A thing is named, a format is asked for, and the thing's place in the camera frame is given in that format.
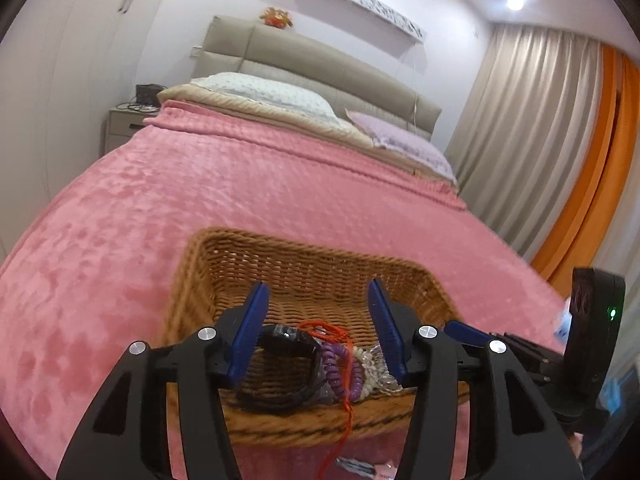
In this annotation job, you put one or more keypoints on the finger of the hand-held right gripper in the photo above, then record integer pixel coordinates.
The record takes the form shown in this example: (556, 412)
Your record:
(465, 331)

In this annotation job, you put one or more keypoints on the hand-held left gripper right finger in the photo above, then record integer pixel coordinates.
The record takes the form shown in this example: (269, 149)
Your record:
(386, 332)

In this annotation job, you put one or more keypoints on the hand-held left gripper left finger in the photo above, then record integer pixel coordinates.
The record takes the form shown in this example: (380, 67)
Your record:
(247, 332)

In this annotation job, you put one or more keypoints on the black wrist watch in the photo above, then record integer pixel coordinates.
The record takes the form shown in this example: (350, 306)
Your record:
(280, 360)

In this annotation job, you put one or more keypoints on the brown wicker basket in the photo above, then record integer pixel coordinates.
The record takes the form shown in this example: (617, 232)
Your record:
(310, 270)

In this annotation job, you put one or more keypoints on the blue white tissue pack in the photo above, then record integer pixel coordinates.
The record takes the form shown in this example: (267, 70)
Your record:
(564, 325)

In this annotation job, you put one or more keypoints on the pink plush blanket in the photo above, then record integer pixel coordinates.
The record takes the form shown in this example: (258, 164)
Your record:
(150, 220)

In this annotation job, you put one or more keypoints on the orange curtain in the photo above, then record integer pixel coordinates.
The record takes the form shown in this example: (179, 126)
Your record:
(595, 170)

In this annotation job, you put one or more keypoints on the lilac pillow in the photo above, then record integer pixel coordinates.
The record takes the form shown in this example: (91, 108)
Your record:
(400, 140)

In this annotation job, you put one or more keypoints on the beige curtain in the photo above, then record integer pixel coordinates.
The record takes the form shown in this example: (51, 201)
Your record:
(530, 135)

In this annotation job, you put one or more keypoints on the beige quilt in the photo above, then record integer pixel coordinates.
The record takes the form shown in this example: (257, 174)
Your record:
(250, 105)

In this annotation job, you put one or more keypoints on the beige nightstand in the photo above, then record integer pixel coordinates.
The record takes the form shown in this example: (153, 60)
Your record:
(127, 127)

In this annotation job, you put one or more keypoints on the white dotted pillow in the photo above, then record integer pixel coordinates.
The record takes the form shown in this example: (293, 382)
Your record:
(270, 95)

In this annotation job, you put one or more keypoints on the black device on nightstand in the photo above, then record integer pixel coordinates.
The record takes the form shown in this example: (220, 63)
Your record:
(148, 95)

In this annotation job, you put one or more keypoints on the beige padded headboard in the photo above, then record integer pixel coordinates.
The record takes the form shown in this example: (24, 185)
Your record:
(310, 60)

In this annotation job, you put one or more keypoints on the white wardrobe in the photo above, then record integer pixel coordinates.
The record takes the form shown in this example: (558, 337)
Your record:
(65, 85)

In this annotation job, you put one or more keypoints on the orange plush toy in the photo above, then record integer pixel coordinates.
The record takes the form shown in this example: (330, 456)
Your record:
(276, 17)

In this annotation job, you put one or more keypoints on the ceiling light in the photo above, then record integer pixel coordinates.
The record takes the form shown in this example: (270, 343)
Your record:
(515, 1)

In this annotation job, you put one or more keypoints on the wall socket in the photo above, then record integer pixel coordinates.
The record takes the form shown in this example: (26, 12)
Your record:
(197, 52)

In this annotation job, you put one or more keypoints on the white cut-out wall shelf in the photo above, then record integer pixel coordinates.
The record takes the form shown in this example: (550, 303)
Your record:
(360, 2)

